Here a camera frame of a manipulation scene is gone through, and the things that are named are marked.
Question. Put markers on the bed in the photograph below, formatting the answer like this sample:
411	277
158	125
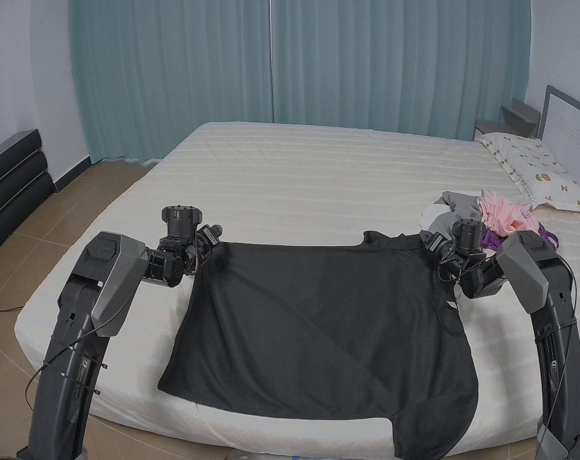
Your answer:
294	185

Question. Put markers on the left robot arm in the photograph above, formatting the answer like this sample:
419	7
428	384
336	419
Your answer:
107	276

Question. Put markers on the black chest of drawers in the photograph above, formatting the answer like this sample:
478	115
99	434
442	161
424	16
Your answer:
12	185

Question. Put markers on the white printed pillow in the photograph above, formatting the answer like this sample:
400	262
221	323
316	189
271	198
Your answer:
534	166

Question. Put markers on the blue-green curtain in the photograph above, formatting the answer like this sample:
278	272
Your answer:
390	55
175	65

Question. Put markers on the purple garment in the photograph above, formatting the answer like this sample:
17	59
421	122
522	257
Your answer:
489	241

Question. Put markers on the grey garment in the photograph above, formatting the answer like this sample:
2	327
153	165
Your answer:
462	206

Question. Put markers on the black T-shirt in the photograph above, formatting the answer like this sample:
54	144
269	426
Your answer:
318	328

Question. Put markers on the pink garment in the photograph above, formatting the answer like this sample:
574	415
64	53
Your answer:
503	213

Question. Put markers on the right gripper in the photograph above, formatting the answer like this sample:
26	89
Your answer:
436	243

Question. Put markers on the white garment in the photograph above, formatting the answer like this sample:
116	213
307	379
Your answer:
431	216

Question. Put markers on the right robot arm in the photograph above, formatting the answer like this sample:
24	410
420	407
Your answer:
524	266

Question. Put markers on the grey bedside table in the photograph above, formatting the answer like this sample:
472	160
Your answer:
520	113

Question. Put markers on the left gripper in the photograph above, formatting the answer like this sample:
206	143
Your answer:
208	237

